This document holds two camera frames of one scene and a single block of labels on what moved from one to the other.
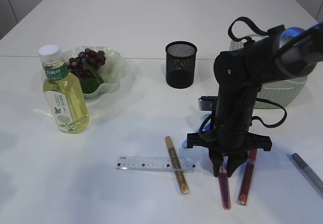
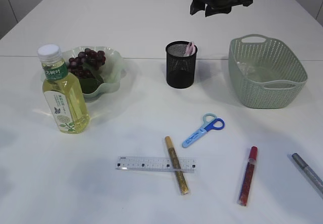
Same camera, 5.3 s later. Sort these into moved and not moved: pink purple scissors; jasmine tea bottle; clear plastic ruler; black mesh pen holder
Moved: pink purple scissors
Not moved: black mesh pen holder; jasmine tea bottle; clear plastic ruler
